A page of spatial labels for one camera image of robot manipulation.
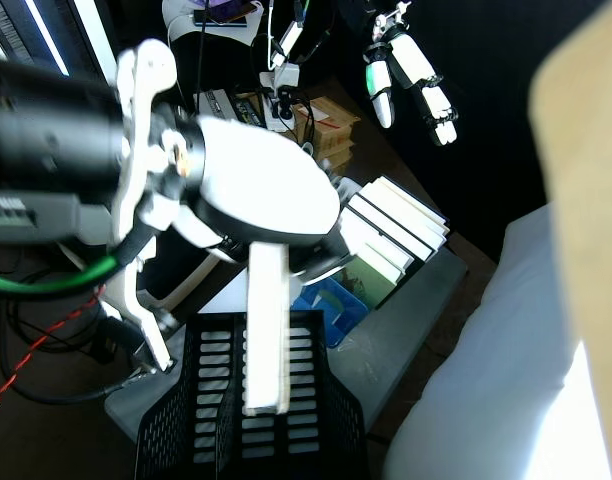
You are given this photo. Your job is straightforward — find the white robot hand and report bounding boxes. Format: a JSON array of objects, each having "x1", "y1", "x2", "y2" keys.
[
  {"x1": 363, "y1": 28, "x2": 460, "y2": 148},
  {"x1": 173, "y1": 115, "x2": 360, "y2": 289}
]

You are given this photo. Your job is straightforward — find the checkered cover book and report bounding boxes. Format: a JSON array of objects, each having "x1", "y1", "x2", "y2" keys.
[{"x1": 242, "y1": 241, "x2": 293, "y2": 417}]

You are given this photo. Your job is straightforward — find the white power strip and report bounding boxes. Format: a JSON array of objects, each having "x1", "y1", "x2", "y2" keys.
[{"x1": 258, "y1": 71, "x2": 301, "y2": 134}]

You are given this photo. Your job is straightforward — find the black charger unit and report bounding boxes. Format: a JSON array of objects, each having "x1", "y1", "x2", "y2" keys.
[{"x1": 233, "y1": 95, "x2": 267, "y2": 129}]

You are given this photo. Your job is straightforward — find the small plain cardboard box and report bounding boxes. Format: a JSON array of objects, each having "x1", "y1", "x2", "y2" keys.
[{"x1": 324, "y1": 149, "x2": 356, "y2": 182}]

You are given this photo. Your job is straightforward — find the black power plug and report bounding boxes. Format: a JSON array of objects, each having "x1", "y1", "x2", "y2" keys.
[{"x1": 275, "y1": 85, "x2": 296, "y2": 120}]

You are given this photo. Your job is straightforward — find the cardboard box red label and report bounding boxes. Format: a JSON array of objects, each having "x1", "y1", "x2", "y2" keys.
[{"x1": 293, "y1": 97, "x2": 361, "y2": 161}]

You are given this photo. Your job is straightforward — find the silver power supply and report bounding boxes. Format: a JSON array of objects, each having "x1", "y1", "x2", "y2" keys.
[{"x1": 198, "y1": 88, "x2": 237, "y2": 121}]

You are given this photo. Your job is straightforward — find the white plug adapter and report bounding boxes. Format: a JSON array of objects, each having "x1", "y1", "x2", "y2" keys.
[{"x1": 274, "y1": 62, "x2": 302, "y2": 90}]

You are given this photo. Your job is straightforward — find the black Let It Be book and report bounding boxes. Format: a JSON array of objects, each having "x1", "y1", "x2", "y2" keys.
[{"x1": 345, "y1": 194, "x2": 446, "y2": 264}]

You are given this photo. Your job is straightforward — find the white Fashionopolis book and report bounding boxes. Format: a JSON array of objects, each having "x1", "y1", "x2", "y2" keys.
[{"x1": 358, "y1": 185, "x2": 447, "y2": 247}]

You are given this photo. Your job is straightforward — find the black Century book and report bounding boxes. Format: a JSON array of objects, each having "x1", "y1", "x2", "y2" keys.
[{"x1": 373, "y1": 174, "x2": 452, "y2": 229}]

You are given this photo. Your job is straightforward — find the blue metal bookend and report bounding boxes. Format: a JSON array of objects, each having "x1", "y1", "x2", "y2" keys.
[{"x1": 291, "y1": 277, "x2": 371, "y2": 349}]

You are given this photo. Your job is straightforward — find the cream cover book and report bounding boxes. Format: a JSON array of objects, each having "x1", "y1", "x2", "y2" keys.
[{"x1": 364, "y1": 179, "x2": 450, "y2": 237}]

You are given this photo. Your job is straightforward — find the dark tablet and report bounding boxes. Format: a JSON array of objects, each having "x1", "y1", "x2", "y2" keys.
[{"x1": 193, "y1": 9, "x2": 250, "y2": 29}]

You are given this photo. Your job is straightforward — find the white round stool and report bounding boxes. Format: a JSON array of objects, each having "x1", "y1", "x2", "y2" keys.
[{"x1": 161, "y1": 0, "x2": 263, "y2": 50}]

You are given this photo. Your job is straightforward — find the purple patterned pouch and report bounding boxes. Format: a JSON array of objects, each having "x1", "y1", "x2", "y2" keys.
[{"x1": 200, "y1": 0, "x2": 262, "y2": 21}]

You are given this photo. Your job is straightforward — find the beige blurred panel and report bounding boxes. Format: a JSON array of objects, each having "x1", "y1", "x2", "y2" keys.
[{"x1": 528, "y1": 0, "x2": 612, "y2": 480}]

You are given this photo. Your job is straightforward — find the white black robot body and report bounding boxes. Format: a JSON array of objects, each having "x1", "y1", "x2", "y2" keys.
[{"x1": 0, "y1": 0, "x2": 225, "y2": 314}]

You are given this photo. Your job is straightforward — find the black mesh file tray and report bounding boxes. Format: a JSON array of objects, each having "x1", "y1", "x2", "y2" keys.
[{"x1": 133, "y1": 308, "x2": 372, "y2": 480}]

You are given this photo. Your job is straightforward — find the white backdrop sheet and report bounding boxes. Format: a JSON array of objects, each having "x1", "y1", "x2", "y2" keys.
[{"x1": 383, "y1": 199, "x2": 612, "y2": 480}]

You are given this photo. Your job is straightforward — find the grey white cable adapter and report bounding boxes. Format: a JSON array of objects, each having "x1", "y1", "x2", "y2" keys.
[{"x1": 277, "y1": 24, "x2": 303, "y2": 60}]

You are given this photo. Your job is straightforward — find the thick green cable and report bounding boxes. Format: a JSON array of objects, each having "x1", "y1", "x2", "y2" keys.
[{"x1": 0, "y1": 249, "x2": 137, "y2": 297}]

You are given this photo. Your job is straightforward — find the red twisted wire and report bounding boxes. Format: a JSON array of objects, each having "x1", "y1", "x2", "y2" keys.
[{"x1": 0, "y1": 284, "x2": 107, "y2": 414}]

